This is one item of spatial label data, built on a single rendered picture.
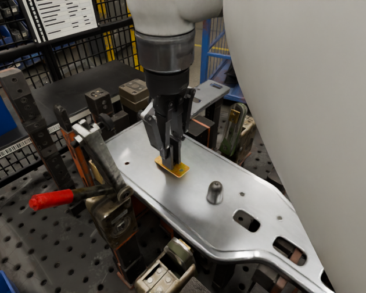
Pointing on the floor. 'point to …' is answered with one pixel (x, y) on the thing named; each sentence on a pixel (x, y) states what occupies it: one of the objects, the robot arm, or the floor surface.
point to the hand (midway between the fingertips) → (171, 152)
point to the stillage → (226, 74)
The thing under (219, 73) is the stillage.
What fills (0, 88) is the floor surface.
